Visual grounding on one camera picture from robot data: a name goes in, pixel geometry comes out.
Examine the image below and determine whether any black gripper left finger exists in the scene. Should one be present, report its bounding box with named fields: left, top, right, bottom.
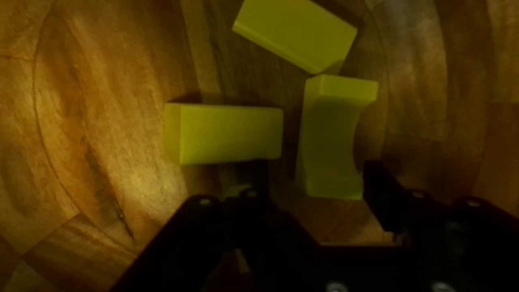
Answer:
left=229, top=157, right=299, bottom=223

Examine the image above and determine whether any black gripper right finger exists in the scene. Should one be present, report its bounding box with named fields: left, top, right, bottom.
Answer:
left=360, top=157, right=420, bottom=235

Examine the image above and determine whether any yellow arch-shaped block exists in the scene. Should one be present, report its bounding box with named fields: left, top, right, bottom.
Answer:
left=294, top=73, right=381, bottom=201

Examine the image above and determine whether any round wooden bowl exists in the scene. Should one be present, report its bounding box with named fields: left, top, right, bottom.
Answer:
left=0, top=0, right=519, bottom=292

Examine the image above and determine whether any yellow rectangular block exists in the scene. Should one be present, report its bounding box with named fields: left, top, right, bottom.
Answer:
left=230, top=0, right=360, bottom=76
left=162, top=100, right=286, bottom=167

